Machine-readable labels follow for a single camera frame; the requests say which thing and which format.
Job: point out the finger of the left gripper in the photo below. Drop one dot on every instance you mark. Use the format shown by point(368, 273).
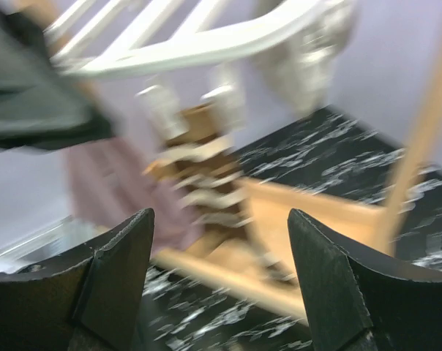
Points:
point(39, 108)

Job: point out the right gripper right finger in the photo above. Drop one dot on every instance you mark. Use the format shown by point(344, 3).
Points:
point(357, 298)

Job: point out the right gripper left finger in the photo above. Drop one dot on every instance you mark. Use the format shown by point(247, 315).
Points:
point(86, 298)

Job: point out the lilac sock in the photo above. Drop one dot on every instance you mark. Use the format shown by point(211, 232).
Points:
point(107, 185)

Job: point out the brown striped sock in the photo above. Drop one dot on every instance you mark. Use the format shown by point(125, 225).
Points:
point(199, 163)

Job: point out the white plastic sock hanger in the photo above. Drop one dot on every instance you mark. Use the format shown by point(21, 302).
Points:
point(293, 44)

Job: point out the white clothes peg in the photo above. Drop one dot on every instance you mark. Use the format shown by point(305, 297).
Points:
point(164, 111)

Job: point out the wooden drying rack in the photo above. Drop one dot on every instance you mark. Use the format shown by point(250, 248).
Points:
point(231, 264)

